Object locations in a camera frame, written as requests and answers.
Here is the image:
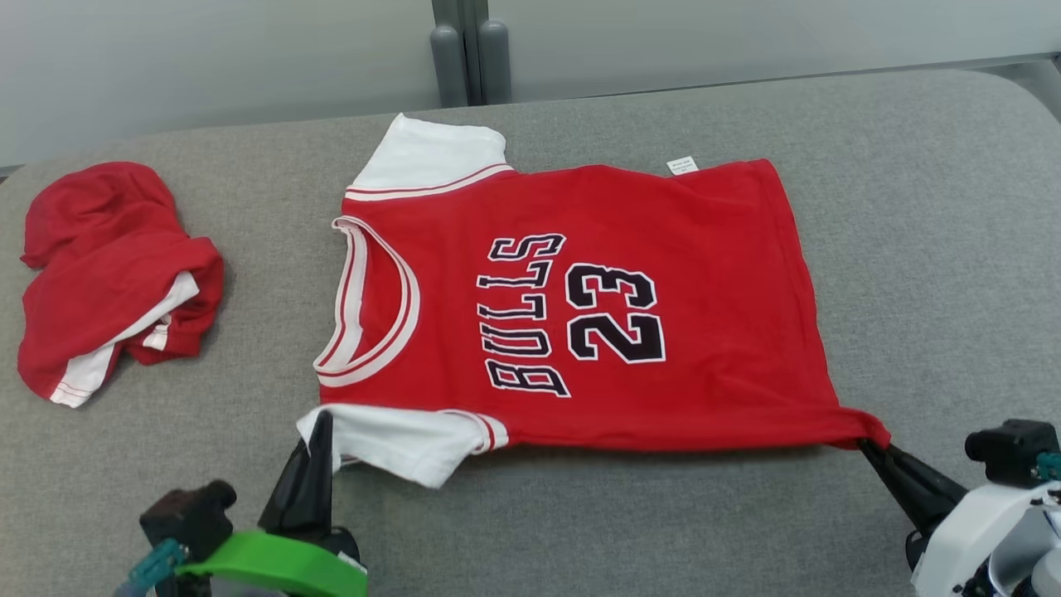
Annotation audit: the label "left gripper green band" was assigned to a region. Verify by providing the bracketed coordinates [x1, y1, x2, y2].
[172, 410, 370, 597]

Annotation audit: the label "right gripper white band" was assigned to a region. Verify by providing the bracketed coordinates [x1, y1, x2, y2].
[858, 438, 1061, 597]

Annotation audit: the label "red Bulls 23 jersey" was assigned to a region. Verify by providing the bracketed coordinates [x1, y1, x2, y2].
[297, 114, 892, 488]

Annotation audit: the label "red shorts with white stripe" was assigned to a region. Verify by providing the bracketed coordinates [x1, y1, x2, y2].
[17, 162, 225, 409]

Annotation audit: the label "left camera cable teal connector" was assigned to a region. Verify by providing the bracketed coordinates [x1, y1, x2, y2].
[114, 539, 188, 597]

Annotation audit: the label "grey double partition post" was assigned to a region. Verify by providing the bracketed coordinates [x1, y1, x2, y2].
[429, 0, 512, 109]

